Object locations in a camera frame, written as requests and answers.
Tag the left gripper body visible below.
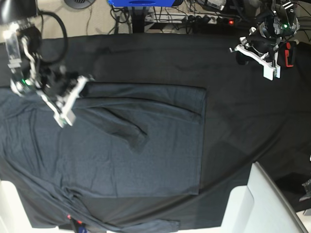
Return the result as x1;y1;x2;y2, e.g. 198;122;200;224
229;26;282;67

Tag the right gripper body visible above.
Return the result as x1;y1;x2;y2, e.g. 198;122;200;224
37;70;94;117

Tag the dark grey T-shirt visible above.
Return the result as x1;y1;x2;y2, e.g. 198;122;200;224
0;83;206;233

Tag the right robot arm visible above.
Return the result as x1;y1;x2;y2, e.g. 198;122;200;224
0;0;92;124

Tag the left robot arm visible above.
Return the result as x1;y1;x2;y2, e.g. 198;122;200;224
240;0;300;67

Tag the red black clamp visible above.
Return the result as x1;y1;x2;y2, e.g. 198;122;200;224
278;41;297;68

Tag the black table cloth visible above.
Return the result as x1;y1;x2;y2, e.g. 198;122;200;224
0;33;311;230

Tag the white power strip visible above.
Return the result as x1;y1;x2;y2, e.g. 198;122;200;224
145;12;225;24

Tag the round grey floor base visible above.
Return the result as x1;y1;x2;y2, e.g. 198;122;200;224
64;0;95;10

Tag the blue box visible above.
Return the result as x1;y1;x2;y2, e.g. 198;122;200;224
107;0;175;7

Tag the blue clamp bottom edge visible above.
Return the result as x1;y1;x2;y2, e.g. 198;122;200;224
67;215;88;233

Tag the white chair right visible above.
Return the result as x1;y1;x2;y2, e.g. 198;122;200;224
220;162;308;233

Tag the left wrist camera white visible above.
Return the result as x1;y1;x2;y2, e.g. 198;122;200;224
263;64;281;81

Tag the black stand post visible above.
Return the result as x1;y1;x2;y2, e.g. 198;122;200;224
130;7;150;33

